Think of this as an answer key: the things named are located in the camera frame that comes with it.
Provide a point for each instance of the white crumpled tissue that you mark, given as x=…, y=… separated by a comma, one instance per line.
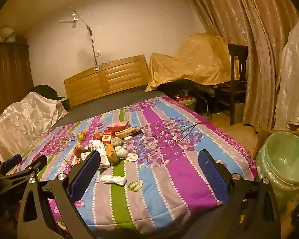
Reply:
x=120, y=151

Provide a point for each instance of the green lined trash bin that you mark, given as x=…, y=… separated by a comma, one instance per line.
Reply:
x=285, y=164

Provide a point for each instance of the grey bed sheet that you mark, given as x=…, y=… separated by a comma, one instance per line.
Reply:
x=109, y=104

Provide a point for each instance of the white round cotton pad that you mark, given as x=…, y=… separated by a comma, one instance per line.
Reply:
x=132, y=157

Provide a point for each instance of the pink packet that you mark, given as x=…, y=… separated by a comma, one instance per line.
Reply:
x=118, y=125

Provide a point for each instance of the large white satin cloth cover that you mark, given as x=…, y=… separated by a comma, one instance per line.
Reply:
x=294, y=84

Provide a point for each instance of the floral striped blanket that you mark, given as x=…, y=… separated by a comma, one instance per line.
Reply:
x=164, y=149

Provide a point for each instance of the beige patterned curtain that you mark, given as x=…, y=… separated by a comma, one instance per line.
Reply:
x=251, y=29

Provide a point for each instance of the green plastic bucket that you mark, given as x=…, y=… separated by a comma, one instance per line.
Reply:
x=188, y=102

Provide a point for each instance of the wooden bed headboard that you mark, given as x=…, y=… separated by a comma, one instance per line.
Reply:
x=107, y=79

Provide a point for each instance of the grey crumpled paper ball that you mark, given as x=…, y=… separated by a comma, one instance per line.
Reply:
x=117, y=141

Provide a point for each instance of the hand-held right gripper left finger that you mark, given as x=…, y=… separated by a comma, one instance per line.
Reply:
x=86, y=173

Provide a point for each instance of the white ceiling fan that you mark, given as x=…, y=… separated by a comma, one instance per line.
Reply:
x=74, y=18

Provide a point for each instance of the orange peel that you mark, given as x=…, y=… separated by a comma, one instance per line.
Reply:
x=77, y=150

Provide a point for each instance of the black cloth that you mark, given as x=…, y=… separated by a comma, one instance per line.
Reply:
x=46, y=90

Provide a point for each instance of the white bags on wardrobe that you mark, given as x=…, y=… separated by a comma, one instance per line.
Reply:
x=5, y=33

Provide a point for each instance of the red apple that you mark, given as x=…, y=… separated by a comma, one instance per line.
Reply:
x=97, y=136

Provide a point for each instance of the brown crumpled paper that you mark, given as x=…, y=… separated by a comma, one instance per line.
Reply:
x=111, y=154

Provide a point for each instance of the red cigarette box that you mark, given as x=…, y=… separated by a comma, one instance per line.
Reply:
x=107, y=137

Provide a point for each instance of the dark wooden chair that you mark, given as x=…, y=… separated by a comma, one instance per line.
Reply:
x=238, y=79

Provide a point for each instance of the brown wooden wardrobe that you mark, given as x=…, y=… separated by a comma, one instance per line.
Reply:
x=7, y=74

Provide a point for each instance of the yellow wrapper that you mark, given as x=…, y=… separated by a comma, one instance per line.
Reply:
x=81, y=135

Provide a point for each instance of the yellow cloth cover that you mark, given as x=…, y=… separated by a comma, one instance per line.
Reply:
x=196, y=62

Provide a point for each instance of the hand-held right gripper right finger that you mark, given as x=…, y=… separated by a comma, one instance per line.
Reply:
x=211, y=176

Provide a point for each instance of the white tissue pack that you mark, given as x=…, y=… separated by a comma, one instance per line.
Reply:
x=101, y=150

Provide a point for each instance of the metal stand pole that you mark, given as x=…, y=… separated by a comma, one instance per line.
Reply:
x=92, y=44

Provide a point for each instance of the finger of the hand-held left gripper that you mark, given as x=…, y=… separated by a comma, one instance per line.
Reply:
x=36, y=163
x=12, y=160

